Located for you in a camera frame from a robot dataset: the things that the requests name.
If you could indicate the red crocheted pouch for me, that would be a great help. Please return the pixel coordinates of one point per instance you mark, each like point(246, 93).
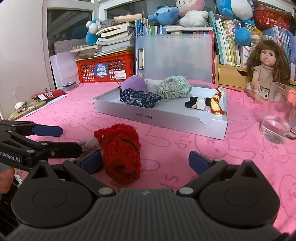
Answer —
point(121, 152)

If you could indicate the clear glass mug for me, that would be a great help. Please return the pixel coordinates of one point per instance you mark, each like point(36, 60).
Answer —
point(277, 124)

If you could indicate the red wire basket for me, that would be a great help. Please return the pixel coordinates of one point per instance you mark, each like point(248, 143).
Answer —
point(265, 19)

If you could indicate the stack of books on crate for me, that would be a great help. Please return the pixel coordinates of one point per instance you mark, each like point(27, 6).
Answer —
point(115, 35)

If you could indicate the translucent clipboard folder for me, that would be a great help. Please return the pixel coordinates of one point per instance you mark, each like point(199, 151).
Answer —
point(189, 55)

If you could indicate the black round lid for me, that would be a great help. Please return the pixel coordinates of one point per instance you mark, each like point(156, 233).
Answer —
point(193, 99)
point(191, 104)

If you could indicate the white shallow cardboard box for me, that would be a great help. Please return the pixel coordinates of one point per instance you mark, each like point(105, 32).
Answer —
point(170, 114)

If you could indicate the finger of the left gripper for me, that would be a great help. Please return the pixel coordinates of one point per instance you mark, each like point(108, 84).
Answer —
point(49, 131)
point(58, 150)

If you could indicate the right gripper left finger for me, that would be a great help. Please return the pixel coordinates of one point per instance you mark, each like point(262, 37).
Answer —
point(80, 171)

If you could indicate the wooden desktop drawer shelf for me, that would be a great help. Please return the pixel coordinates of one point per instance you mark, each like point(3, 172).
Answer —
point(230, 76)

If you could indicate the brown haired baby doll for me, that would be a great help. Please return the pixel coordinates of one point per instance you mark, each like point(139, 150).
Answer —
point(267, 63)

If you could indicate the pink bunny blanket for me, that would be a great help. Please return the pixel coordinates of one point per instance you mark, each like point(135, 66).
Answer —
point(164, 152)

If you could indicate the red envelope packet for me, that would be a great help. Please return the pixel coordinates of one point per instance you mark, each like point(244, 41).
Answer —
point(49, 95)

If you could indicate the yellow red crocheted toy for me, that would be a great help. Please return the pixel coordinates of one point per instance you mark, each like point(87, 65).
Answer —
point(214, 103)

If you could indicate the green checkered cloth pouch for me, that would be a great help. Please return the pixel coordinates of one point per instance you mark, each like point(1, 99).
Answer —
point(174, 87)

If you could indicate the pink organza pouch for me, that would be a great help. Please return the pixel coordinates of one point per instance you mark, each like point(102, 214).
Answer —
point(90, 144)

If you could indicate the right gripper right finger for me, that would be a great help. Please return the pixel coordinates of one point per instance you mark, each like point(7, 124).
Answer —
point(207, 170)

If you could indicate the white paper origami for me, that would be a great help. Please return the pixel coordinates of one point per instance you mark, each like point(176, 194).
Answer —
point(202, 104)

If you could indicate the red plastic crate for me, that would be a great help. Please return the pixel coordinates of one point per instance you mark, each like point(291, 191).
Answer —
point(109, 68)

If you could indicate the white pink bunny plush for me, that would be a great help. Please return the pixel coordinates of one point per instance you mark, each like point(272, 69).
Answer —
point(192, 13)

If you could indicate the blue white penguin plush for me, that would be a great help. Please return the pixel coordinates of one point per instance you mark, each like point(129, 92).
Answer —
point(239, 9)

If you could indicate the purple fluffy pouch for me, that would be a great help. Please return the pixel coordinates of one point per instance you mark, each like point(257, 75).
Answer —
point(136, 83)

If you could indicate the blue white doraemon plush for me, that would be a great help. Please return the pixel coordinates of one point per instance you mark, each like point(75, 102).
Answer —
point(93, 27)

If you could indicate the person's hand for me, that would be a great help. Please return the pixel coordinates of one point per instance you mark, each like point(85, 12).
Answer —
point(6, 179)

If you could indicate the dark blue floral pouch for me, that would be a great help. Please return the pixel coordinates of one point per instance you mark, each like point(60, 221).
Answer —
point(139, 98)

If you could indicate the blue bear plush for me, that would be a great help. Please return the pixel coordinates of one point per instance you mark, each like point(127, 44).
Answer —
point(165, 15)

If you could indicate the blue plush ball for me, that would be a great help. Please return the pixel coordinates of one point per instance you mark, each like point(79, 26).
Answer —
point(242, 37)

